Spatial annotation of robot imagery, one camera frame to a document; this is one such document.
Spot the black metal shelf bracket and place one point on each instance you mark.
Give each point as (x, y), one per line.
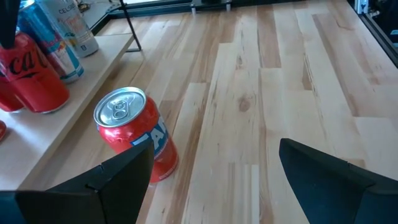
(130, 26)
(7, 21)

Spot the red soda can blue label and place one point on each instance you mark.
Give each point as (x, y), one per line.
(130, 124)

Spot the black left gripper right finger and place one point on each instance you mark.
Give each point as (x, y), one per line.
(342, 193)

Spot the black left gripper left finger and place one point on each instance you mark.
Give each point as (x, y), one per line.
(93, 199)

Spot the blue energy drink can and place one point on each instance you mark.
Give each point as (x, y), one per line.
(53, 46)

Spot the silver metal bracket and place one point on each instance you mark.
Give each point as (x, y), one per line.
(362, 6)

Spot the red cola can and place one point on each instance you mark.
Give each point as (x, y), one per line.
(34, 84)

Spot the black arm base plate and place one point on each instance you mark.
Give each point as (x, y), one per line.
(213, 2)

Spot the tall white can black lid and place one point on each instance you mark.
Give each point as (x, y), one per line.
(77, 28)

